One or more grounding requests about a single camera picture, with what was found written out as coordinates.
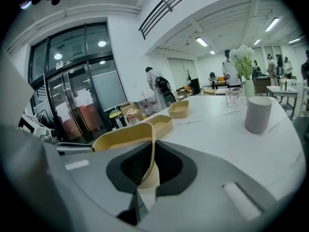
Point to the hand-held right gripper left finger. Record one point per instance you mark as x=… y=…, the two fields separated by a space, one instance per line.
x=96 y=173

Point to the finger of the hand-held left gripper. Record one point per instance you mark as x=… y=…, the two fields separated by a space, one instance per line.
x=77 y=149

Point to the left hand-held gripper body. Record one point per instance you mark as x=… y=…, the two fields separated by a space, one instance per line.
x=48 y=135

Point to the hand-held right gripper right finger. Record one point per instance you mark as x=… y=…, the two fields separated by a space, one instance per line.
x=205 y=178

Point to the beige paper tray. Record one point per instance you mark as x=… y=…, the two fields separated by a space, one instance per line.
x=178 y=111
x=120 y=136
x=164 y=127

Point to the black framed glass door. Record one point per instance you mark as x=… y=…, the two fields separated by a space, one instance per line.
x=72 y=93

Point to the cardboard box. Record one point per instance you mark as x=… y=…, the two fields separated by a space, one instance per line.
x=125 y=106

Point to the crumpled beige paper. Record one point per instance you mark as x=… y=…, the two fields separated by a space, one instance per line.
x=134 y=111

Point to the grey ceramic mug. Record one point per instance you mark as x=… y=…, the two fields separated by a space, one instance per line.
x=257 y=115

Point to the clear glass mug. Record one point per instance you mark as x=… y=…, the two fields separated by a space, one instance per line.
x=234 y=98

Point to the wooden chair orange cushion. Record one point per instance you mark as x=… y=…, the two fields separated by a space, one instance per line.
x=184 y=91

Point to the black cabinet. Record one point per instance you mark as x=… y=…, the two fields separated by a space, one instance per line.
x=195 y=86

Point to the white vase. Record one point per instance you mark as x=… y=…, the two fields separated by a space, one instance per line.
x=249 y=89

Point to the black coat stand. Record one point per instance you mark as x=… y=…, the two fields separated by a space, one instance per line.
x=189 y=76

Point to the tube ceiling light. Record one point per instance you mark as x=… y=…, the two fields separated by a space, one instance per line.
x=212 y=52
x=201 y=41
x=294 y=40
x=257 y=41
x=272 y=24

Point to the white flower bouquet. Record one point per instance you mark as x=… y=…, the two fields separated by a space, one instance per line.
x=242 y=54

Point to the black metal railing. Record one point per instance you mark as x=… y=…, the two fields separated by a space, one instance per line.
x=167 y=4

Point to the metal frame table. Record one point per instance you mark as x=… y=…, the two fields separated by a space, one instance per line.
x=281 y=89

